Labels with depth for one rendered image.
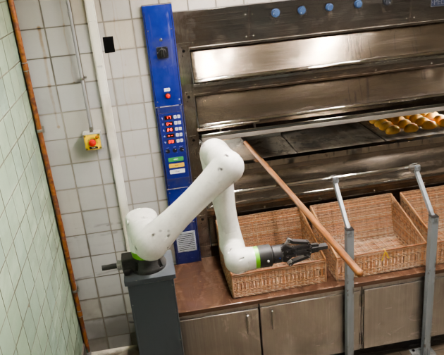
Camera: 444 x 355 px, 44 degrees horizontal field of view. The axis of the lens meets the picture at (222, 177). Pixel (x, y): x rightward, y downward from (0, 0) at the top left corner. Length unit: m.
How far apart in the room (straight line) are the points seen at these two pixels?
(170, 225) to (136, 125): 1.27
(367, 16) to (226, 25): 0.82
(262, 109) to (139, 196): 0.90
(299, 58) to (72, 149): 1.40
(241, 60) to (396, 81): 0.97
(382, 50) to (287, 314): 1.62
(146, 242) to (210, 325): 1.24
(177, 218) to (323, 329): 1.59
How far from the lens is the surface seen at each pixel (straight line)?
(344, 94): 3.40
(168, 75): 3.12
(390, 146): 3.62
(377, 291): 3.35
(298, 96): 3.32
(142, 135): 3.22
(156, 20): 3.07
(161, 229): 2.03
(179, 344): 2.45
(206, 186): 2.01
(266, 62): 3.21
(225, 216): 2.28
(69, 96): 3.19
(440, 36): 3.60
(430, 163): 3.79
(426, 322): 3.55
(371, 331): 3.51
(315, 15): 3.28
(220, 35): 3.16
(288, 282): 3.18
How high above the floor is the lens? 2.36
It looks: 22 degrees down
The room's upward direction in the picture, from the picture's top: 5 degrees counter-clockwise
